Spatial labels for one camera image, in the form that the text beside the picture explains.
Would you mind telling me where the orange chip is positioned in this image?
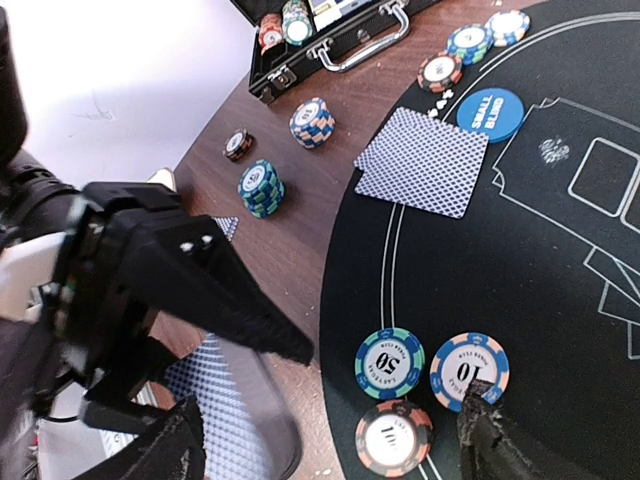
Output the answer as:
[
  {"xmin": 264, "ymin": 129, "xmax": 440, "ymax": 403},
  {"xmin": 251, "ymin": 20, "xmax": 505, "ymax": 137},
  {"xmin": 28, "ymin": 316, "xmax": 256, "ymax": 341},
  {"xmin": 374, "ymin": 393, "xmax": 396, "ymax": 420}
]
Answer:
[{"xmin": 355, "ymin": 399, "xmax": 433, "ymax": 478}]

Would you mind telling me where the card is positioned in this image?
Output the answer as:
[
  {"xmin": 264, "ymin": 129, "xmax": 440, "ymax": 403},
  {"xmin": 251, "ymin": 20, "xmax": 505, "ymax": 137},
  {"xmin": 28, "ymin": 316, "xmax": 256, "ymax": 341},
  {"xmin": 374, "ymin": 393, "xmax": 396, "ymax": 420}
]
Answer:
[
  {"xmin": 355, "ymin": 107, "xmax": 489, "ymax": 219},
  {"xmin": 353, "ymin": 149, "xmax": 376, "ymax": 171}
]

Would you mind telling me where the black poker chip case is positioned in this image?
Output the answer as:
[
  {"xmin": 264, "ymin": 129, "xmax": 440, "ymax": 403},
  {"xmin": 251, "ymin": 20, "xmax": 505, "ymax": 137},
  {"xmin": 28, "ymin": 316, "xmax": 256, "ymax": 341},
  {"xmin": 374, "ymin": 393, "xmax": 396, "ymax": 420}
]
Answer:
[{"xmin": 248, "ymin": 0, "xmax": 434, "ymax": 104}]

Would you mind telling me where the playing card deck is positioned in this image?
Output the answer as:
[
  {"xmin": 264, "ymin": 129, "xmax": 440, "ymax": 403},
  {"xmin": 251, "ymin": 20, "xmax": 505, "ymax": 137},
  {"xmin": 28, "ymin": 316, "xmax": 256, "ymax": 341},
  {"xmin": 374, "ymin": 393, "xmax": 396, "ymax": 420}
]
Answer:
[{"xmin": 165, "ymin": 334, "xmax": 302, "ymax": 479}]

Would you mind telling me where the blue small blind button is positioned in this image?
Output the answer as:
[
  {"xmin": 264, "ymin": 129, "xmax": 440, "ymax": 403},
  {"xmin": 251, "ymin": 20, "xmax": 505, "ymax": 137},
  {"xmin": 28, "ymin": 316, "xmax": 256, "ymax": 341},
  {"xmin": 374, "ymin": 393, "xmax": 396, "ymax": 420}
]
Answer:
[{"xmin": 456, "ymin": 88, "xmax": 525, "ymax": 144}]

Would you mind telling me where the red brown chip stack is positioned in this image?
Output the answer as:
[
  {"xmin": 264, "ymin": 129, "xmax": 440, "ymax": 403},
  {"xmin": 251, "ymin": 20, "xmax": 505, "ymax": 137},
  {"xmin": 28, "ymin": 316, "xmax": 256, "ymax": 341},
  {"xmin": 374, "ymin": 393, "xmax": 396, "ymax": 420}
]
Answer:
[{"xmin": 223, "ymin": 128, "xmax": 254, "ymax": 162}]

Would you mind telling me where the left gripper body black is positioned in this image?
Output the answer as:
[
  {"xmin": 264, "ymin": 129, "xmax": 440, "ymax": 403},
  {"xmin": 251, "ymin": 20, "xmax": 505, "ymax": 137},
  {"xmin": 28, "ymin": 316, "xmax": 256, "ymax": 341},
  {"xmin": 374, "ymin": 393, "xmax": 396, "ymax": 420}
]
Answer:
[{"xmin": 34, "ymin": 182, "xmax": 221, "ymax": 391}]

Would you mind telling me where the blue ten chip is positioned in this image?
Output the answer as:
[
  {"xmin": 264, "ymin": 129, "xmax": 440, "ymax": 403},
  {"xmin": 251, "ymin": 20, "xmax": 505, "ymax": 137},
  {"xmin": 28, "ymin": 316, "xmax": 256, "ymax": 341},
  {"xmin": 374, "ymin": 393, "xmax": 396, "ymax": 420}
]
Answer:
[{"xmin": 485, "ymin": 10, "xmax": 531, "ymax": 47}]

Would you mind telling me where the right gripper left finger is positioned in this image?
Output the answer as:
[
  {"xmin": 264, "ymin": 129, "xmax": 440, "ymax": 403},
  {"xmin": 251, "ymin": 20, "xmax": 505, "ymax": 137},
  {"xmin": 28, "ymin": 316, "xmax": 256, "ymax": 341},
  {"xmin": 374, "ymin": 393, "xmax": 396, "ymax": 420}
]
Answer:
[{"xmin": 74, "ymin": 395, "xmax": 206, "ymax": 480}]

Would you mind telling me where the white blue chip stack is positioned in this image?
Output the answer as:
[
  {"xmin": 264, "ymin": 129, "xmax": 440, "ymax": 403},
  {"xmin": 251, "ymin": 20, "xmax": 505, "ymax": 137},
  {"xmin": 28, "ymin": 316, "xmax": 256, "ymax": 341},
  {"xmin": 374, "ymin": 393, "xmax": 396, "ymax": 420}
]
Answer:
[{"xmin": 429, "ymin": 332, "xmax": 510, "ymax": 413}]

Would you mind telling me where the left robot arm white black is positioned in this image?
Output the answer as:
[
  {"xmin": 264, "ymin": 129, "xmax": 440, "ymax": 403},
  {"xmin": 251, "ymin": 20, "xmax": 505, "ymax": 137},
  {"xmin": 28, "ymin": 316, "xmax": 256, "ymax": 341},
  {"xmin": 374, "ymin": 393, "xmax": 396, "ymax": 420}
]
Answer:
[{"xmin": 1, "ymin": 30, "xmax": 314, "ymax": 434}]

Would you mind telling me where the green fifty chip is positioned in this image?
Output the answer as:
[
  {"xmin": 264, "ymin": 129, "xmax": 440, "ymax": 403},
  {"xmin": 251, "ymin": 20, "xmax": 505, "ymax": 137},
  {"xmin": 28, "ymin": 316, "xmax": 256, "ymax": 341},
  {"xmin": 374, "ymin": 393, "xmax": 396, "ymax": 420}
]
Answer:
[{"xmin": 354, "ymin": 327, "xmax": 425, "ymax": 400}]

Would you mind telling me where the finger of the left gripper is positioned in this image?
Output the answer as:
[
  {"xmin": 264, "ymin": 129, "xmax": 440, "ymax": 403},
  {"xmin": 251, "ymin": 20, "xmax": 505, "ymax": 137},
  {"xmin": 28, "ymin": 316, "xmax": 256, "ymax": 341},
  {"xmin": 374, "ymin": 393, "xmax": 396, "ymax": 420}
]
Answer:
[
  {"xmin": 79, "ymin": 337, "xmax": 175, "ymax": 434},
  {"xmin": 144, "ymin": 215, "xmax": 314, "ymax": 365}
]

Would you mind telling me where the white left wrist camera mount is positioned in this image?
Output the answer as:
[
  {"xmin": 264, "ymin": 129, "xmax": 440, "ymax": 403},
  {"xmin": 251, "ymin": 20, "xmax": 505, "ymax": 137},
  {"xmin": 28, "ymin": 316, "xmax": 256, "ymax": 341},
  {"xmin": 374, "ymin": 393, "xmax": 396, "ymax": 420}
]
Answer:
[{"xmin": 1, "ymin": 232, "xmax": 65, "ymax": 323}]

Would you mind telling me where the chrome case handle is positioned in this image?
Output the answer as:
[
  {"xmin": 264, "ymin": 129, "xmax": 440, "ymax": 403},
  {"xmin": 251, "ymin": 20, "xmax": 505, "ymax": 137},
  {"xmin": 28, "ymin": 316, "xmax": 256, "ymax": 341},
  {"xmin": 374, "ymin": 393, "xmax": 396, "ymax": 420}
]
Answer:
[{"xmin": 306, "ymin": 1, "xmax": 410, "ymax": 73}]

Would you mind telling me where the green chip stack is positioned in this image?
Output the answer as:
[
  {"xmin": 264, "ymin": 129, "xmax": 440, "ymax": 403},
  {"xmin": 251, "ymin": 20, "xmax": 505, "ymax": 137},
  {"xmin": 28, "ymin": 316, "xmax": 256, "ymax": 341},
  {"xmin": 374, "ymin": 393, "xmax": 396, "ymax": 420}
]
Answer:
[{"xmin": 237, "ymin": 159, "xmax": 285, "ymax": 218}]

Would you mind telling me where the round black poker mat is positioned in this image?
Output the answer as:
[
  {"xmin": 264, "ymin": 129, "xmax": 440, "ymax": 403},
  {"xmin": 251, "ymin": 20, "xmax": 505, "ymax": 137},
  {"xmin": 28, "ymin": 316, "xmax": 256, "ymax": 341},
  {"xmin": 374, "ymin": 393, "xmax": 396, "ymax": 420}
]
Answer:
[{"xmin": 320, "ymin": 1, "xmax": 639, "ymax": 479}]

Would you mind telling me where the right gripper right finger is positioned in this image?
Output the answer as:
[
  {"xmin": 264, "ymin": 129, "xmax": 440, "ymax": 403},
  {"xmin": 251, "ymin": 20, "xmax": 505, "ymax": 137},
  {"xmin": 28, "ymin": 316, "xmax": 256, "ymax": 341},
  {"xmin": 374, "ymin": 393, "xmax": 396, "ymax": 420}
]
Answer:
[{"xmin": 457, "ymin": 378, "xmax": 586, "ymax": 480}]

